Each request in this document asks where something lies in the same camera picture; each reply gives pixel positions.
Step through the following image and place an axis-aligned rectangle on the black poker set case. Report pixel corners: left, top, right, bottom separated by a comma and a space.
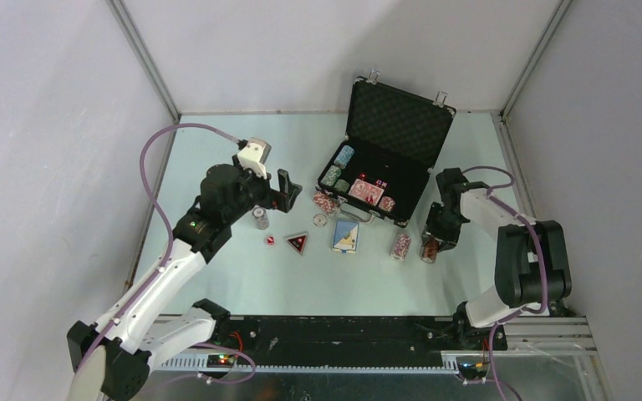
316, 74, 457, 227

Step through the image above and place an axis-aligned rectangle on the grey chip stack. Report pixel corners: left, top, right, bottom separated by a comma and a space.
252, 206, 270, 231

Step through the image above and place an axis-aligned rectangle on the red chip stack in case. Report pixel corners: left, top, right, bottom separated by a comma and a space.
378, 196, 396, 213

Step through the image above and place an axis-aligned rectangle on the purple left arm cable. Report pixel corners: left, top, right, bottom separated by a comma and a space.
77, 122, 258, 388

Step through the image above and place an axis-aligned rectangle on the blue poker chip stack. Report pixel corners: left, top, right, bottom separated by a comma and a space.
333, 145, 354, 169

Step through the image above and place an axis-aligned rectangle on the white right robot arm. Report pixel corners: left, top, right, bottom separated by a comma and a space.
423, 168, 573, 349

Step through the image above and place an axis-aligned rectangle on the orange brown chip stack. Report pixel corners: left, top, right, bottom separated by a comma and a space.
420, 238, 440, 264

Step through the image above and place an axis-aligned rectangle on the aluminium frame rail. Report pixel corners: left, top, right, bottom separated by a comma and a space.
94, 314, 599, 374

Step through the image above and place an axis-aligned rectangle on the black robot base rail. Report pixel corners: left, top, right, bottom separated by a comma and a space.
193, 299, 507, 369

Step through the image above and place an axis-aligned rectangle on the white dealer button chip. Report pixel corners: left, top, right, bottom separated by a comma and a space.
313, 213, 329, 227

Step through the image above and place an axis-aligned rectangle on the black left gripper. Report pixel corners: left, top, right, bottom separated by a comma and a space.
224, 154, 301, 224

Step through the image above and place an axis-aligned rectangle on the blue playing card deck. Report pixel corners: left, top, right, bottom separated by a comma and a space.
331, 220, 359, 254

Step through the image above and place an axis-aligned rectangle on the red white chip stack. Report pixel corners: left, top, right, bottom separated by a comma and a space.
390, 233, 412, 262

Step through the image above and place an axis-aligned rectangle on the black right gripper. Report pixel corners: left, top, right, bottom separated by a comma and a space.
421, 200, 465, 251

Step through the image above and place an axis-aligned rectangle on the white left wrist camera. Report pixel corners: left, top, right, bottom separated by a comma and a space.
237, 138, 272, 179

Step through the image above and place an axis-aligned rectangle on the short green chip stack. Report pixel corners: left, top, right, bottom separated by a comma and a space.
334, 179, 350, 193

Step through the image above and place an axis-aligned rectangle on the tall green chip stack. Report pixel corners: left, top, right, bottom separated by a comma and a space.
320, 165, 342, 186

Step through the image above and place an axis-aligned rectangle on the red playing card deck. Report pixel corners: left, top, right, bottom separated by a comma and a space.
349, 179, 385, 206

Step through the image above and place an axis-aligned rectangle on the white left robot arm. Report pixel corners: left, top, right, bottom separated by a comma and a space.
67, 158, 303, 400

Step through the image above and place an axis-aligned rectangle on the black red triangular button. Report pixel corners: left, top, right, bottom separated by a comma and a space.
284, 232, 308, 256

